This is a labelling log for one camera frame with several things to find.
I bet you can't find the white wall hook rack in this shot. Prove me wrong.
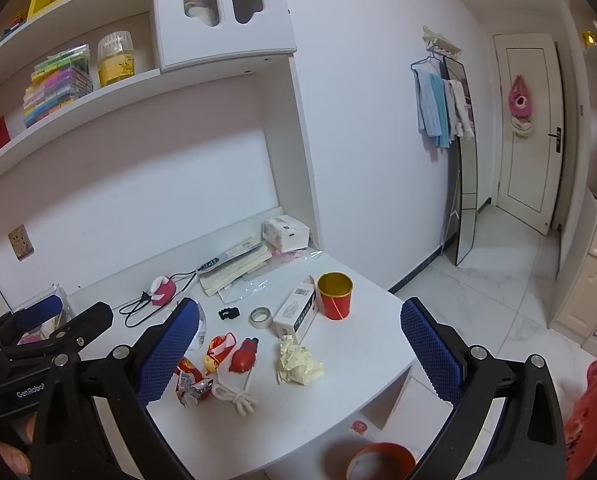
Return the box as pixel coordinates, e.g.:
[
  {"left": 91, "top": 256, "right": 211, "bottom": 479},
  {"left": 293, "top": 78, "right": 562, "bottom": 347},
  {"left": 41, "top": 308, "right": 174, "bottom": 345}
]
[{"left": 422, "top": 24, "right": 462, "bottom": 57}]

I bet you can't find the orange trash bin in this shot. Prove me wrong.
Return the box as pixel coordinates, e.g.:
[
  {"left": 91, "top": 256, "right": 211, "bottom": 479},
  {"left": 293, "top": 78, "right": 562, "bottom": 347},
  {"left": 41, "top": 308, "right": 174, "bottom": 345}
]
[{"left": 345, "top": 442, "right": 416, "bottom": 480}]

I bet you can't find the clear plastic sheet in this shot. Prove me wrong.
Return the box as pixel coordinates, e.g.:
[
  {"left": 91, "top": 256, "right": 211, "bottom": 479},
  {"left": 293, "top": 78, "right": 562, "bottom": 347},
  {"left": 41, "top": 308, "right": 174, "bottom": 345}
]
[{"left": 228, "top": 249, "right": 324, "bottom": 306}]

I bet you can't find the small red toy bottle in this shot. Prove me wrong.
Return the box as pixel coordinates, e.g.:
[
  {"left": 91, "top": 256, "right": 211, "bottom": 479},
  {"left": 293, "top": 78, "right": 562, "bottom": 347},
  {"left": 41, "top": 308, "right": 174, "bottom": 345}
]
[{"left": 228, "top": 337, "right": 259, "bottom": 375}]

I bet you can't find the clear tape roll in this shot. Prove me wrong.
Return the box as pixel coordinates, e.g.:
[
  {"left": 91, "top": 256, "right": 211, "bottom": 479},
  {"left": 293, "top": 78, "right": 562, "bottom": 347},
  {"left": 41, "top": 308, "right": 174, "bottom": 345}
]
[{"left": 249, "top": 306, "right": 274, "bottom": 330}]

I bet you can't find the yellow jar with white lid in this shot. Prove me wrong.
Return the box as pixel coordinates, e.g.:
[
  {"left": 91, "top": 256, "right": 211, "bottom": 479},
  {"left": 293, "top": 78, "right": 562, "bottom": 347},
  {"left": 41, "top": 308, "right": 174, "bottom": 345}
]
[{"left": 97, "top": 31, "right": 134, "bottom": 88}]

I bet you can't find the cream cabinet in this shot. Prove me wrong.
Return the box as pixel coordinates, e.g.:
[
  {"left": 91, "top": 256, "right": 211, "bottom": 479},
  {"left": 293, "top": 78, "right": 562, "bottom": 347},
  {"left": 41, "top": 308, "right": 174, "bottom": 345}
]
[{"left": 548, "top": 220, "right": 597, "bottom": 356}]

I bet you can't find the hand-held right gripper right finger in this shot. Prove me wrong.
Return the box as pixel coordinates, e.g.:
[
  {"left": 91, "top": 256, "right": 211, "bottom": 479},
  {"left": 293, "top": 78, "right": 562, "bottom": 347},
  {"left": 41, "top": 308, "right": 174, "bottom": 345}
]
[{"left": 401, "top": 297, "right": 566, "bottom": 480}]

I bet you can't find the white knotted rope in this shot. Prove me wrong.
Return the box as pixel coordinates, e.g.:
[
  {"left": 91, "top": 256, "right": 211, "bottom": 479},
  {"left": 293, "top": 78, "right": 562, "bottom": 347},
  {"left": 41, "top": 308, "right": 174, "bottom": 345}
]
[{"left": 212, "top": 370, "right": 259, "bottom": 417}]

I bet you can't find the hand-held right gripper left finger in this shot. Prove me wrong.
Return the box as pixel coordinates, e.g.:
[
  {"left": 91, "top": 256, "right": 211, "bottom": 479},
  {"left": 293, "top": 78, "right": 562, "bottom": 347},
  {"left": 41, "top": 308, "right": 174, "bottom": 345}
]
[{"left": 28, "top": 297, "right": 204, "bottom": 480}]

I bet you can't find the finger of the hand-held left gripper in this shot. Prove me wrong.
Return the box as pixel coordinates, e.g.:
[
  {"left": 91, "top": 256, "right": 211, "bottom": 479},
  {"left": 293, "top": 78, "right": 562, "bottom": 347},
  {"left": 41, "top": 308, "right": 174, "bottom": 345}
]
[
  {"left": 0, "top": 295, "right": 64, "bottom": 343},
  {"left": 8, "top": 301, "right": 114, "bottom": 361}
]

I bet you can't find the pink and white device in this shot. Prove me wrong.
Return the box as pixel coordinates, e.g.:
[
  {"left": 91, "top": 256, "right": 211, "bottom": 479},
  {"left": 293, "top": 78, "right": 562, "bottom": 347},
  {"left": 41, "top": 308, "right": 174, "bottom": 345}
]
[{"left": 150, "top": 275, "right": 176, "bottom": 306}]

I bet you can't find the person's left hand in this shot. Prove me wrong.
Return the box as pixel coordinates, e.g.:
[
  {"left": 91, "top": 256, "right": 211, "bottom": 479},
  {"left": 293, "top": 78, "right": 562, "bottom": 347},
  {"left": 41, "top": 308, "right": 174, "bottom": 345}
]
[{"left": 0, "top": 412, "right": 46, "bottom": 480}]

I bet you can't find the white cabinet door with windows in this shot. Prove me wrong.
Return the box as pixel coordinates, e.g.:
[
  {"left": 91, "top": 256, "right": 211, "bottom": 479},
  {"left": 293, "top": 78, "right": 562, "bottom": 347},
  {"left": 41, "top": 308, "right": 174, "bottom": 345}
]
[{"left": 151, "top": 0, "right": 298, "bottom": 73}]

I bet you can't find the light blue towel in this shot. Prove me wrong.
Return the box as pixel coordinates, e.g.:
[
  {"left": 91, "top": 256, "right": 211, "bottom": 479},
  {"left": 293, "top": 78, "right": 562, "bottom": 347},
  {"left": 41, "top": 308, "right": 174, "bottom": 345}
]
[{"left": 412, "top": 67, "right": 451, "bottom": 150}]

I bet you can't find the clear acrylic box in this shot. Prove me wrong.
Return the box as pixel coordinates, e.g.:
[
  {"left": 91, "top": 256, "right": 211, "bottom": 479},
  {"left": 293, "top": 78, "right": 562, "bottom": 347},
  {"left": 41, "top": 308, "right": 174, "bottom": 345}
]
[{"left": 13, "top": 284, "right": 74, "bottom": 341}]

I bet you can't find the red cup with gold inside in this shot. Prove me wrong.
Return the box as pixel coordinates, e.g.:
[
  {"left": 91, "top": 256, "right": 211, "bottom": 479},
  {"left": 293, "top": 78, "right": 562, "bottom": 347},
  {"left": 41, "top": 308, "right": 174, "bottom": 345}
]
[{"left": 317, "top": 272, "right": 354, "bottom": 321}]

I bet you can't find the row of small toy figures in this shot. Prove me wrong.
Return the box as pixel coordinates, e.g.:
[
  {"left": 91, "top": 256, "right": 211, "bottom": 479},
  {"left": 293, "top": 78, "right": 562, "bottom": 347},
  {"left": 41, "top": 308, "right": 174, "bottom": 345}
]
[{"left": 0, "top": 10, "right": 29, "bottom": 58}]

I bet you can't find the white cardboard box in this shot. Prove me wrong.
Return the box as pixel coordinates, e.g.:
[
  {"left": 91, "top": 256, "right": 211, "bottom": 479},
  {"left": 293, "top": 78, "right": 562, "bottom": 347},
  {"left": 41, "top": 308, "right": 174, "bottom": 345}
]
[{"left": 262, "top": 215, "right": 311, "bottom": 252}]

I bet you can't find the long white carton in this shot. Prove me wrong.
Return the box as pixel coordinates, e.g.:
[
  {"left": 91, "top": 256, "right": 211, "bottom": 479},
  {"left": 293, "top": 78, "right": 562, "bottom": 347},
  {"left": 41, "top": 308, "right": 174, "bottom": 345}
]
[{"left": 272, "top": 275, "right": 319, "bottom": 345}]

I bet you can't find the red foil snack wrapper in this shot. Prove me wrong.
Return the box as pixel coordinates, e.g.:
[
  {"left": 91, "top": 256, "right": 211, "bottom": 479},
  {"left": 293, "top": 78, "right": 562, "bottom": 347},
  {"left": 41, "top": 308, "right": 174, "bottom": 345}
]
[{"left": 176, "top": 357, "right": 214, "bottom": 408}]

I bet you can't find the white and pink cloth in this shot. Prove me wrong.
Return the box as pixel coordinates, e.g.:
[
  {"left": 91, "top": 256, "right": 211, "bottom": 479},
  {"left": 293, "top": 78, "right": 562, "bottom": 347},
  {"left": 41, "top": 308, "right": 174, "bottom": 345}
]
[{"left": 445, "top": 79, "right": 476, "bottom": 140}]

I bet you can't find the yellow lined paper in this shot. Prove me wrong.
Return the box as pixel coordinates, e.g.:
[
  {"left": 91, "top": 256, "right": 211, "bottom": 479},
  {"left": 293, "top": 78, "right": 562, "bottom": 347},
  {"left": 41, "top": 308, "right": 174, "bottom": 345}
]
[{"left": 277, "top": 335, "right": 325, "bottom": 387}]

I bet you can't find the orange patterned blanket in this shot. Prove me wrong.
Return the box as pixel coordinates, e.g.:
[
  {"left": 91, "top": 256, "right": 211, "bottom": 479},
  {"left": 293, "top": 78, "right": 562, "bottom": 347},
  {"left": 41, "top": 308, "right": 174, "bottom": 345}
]
[{"left": 561, "top": 352, "right": 597, "bottom": 480}]

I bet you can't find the red and yellow pouch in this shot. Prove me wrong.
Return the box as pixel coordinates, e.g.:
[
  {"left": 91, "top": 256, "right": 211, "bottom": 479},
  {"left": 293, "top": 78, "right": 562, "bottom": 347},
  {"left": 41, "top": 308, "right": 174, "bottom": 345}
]
[{"left": 203, "top": 332, "right": 236, "bottom": 373}]

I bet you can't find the pink plush bag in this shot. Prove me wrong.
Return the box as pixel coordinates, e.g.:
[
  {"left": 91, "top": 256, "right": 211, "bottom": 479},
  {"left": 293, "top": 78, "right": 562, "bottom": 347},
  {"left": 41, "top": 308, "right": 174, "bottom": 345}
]
[{"left": 508, "top": 75, "right": 534, "bottom": 117}]

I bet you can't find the black framed standing mirror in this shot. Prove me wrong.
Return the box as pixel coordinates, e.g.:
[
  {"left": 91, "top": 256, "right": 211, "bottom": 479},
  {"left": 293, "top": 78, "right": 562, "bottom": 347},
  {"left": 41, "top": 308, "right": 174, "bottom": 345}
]
[{"left": 441, "top": 55, "right": 479, "bottom": 266}]

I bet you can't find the beige wall outlet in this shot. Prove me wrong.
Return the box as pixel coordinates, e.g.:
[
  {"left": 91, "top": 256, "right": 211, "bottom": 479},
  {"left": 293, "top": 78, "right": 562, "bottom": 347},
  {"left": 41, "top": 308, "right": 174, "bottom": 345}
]
[{"left": 7, "top": 225, "right": 35, "bottom": 261}]

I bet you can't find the pink mouse with black cable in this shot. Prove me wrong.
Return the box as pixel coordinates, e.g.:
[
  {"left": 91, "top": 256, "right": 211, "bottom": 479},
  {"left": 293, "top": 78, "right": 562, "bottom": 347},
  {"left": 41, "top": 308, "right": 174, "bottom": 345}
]
[{"left": 119, "top": 272, "right": 199, "bottom": 328}]

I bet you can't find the stack of colourful boxes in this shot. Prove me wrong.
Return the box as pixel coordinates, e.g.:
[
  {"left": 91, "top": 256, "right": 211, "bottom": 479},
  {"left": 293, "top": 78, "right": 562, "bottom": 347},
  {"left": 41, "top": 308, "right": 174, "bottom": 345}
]
[{"left": 23, "top": 44, "right": 93, "bottom": 128}]

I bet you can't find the stack of paper booklets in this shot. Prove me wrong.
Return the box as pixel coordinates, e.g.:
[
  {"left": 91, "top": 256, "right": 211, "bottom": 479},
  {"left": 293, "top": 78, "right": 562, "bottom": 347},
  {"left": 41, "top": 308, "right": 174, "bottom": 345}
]
[{"left": 201, "top": 236, "right": 273, "bottom": 297}]

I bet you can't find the black wire hanger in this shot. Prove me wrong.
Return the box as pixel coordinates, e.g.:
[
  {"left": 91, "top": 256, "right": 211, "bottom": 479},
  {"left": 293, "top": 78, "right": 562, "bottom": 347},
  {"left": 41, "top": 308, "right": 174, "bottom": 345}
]
[{"left": 411, "top": 55, "right": 449, "bottom": 73}]

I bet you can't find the white and black thermometer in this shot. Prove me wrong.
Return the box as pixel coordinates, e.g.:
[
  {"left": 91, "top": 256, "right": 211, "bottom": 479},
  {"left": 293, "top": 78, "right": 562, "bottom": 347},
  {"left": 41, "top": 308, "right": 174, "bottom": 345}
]
[{"left": 197, "top": 247, "right": 252, "bottom": 275}]

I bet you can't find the white wall shelf unit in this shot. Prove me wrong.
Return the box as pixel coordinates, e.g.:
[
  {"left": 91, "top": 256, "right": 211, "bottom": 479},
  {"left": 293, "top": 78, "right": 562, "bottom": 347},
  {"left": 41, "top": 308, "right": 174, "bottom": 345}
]
[{"left": 0, "top": 0, "right": 324, "bottom": 251}]

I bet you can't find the white room door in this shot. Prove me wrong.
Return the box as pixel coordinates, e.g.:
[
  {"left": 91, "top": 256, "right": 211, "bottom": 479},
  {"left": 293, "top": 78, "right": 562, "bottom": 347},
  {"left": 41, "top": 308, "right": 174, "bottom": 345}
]
[{"left": 493, "top": 34, "right": 564, "bottom": 236}]

